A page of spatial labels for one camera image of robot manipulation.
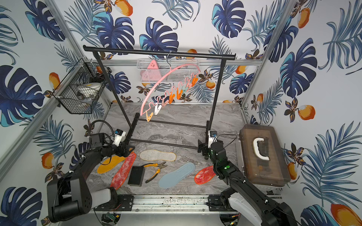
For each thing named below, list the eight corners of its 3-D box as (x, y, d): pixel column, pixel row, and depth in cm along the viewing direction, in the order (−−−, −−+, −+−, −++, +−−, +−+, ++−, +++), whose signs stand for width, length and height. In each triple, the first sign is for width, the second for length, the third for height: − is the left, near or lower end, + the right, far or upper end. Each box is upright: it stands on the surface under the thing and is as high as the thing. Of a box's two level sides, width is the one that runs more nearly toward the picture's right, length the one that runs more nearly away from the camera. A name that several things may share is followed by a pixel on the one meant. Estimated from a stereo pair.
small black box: (129, 186, 82) (127, 184, 79) (133, 168, 89) (132, 165, 85) (142, 186, 82) (140, 184, 79) (145, 168, 89) (143, 165, 85)
